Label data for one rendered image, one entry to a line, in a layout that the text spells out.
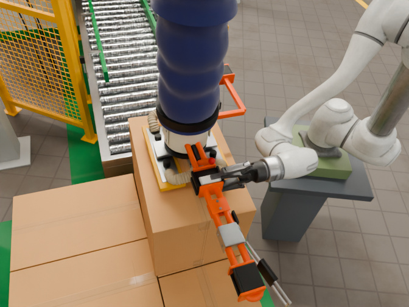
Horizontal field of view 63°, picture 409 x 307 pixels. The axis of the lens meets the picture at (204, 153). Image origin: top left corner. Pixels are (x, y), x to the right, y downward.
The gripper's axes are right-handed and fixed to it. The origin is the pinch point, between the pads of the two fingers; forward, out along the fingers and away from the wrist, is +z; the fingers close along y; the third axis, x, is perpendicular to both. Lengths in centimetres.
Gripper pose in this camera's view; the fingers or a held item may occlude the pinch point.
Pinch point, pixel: (209, 183)
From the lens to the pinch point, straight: 113.8
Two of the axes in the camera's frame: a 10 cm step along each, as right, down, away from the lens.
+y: -0.8, 6.5, 7.5
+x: -3.2, -7.3, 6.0
